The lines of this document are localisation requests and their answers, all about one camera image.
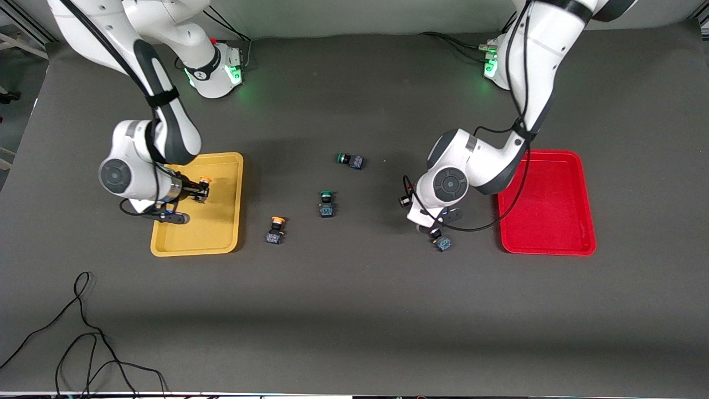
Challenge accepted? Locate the loose thin black cable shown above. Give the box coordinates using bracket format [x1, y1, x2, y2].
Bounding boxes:
[0, 271, 169, 399]

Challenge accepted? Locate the dark grey table mat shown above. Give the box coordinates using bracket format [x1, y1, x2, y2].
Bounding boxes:
[0, 22, 709, 395]

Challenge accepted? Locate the red plastic tray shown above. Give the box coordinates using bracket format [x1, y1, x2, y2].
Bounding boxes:
[494, 149, 597, 257]

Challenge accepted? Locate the yellow plastic tray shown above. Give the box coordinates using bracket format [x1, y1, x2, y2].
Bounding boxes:
[150, 152, 244, 257]

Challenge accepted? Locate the white metal frame bar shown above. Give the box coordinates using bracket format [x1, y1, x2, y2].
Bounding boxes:
[0, 0, 59, 60]

